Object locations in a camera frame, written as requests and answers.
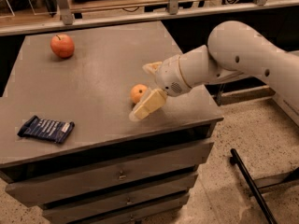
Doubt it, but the red apple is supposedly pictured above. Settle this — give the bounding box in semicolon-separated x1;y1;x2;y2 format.
50;34;75;59

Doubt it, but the orange fruit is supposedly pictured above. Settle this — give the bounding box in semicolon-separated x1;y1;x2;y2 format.
130;84;148;104

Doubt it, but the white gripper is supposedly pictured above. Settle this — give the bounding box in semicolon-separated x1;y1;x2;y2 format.
129;55;191;121

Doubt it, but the blue snack packet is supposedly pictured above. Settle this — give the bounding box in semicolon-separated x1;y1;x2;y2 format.
17;116;75;144

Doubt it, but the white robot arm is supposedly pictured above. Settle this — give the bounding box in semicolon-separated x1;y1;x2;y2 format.
130;21;299;124

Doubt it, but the black metal bar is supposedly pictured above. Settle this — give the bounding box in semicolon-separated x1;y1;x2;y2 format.
230;148;278;224

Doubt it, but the grey drawer cabinet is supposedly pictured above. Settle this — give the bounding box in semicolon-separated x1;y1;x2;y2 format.
0;22;222;224

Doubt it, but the grey metal railing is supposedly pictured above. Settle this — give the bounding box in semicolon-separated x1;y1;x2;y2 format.
0;0;299;36

